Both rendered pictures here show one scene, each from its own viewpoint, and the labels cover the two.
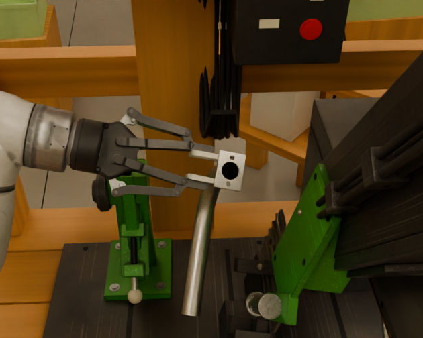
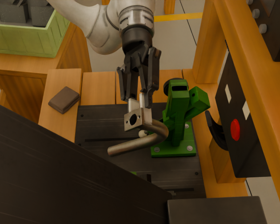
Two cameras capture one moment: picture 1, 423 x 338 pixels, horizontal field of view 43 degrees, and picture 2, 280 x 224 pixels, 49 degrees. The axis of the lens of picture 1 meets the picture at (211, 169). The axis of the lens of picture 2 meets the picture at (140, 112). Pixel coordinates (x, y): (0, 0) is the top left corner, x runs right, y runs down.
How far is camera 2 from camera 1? 0.75 m
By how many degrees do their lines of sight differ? 60
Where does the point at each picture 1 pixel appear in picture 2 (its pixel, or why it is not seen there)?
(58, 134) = (125, 22)
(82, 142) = (125, 35)
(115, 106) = not seen: outside the picture
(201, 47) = not seen: hidden behind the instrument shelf
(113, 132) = (141, 48)
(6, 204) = (112, 31)
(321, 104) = (248, 200)
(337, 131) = (205, 207)
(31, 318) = not seen: hidden behind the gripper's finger
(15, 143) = (118, 10)
